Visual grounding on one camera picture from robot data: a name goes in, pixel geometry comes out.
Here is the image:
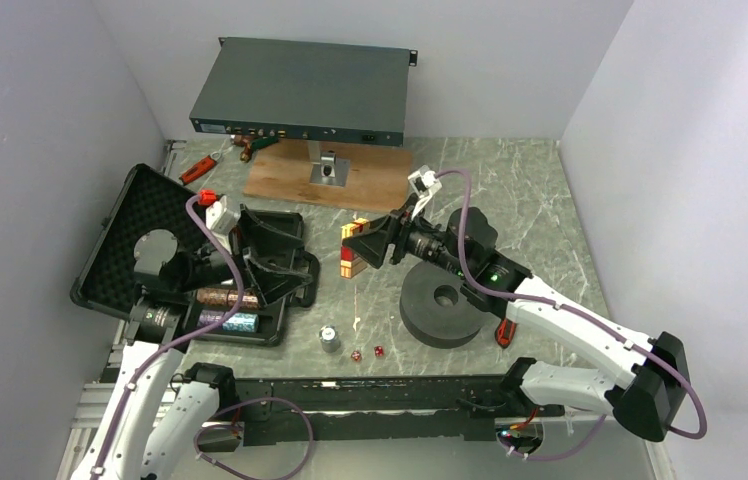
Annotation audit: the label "brown orange chip stack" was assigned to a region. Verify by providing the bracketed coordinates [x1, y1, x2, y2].
[195, 287, 262, 310]

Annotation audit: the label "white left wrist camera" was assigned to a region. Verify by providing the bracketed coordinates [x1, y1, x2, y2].
[197, 189, 241, 241]

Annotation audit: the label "red Texas Holdem card box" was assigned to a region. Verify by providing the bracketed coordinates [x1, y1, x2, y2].
[340, 218, 369, 279]

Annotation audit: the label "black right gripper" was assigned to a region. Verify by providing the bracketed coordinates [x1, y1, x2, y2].
[343, 192, 472, 278]

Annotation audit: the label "black poker set case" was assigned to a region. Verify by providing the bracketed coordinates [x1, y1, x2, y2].
[70, 164, 310, 346]

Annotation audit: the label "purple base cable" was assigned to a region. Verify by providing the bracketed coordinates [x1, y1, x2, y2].
[192, 396, 316, 480]
[499, 410, 614, 463]

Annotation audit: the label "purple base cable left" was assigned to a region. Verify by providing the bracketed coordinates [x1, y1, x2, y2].
[192, 396, 316, 480]

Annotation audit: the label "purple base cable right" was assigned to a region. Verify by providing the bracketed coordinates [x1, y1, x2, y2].
[499, 410, 614, 463]

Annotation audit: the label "dark rack mount device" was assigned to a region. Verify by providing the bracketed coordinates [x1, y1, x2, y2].
[189, 37, 419, 147]

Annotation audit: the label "purple chip stack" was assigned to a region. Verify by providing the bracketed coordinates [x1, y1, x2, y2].
[197, 310, 226, 330]

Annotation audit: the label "copper green connectors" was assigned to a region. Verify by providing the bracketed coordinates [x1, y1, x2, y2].
[230, 134, 279, 163]

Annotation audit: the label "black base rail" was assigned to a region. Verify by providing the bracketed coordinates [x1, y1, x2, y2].
[178, 360, 564, 452]

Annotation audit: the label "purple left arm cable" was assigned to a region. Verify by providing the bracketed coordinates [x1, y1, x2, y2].
[89, 193, 247, 480]

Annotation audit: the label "metal stand bracket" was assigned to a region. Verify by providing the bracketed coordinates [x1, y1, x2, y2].
[307, 140, 350, 188]

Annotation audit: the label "red handled tool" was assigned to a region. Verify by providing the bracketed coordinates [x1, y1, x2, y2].
[179, 152, 223, 186]

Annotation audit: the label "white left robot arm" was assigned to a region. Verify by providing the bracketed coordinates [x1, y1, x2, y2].
[72, 201, 313, 479]

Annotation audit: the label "red black utility knife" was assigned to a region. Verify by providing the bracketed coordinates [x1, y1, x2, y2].
[495, 319, 517, 349]

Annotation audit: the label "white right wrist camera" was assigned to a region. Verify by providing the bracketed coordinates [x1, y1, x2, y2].
[407, 165, 442, 219]

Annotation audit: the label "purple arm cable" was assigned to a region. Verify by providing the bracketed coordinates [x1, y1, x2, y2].
[436, 168, 709, 441]
[89, 193, 247, 480]

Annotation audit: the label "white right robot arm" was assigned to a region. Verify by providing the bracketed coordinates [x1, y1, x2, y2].
[342, 207, 708, 442]

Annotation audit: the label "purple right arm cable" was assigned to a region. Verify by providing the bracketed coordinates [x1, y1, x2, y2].
[436, 168, 709, 441]

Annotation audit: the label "light blue chip stack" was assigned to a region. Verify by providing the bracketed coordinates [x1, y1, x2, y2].
[221, 313, 259, 333]

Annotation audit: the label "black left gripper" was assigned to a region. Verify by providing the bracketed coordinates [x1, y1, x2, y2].
[177, 204, 313, 303]

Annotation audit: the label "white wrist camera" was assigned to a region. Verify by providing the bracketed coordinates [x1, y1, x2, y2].
[197, 189, 241, 241]
[407, 165, 442, 219]

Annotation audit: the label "wooden board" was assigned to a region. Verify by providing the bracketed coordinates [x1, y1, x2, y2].
[243, 139, 413, 213]

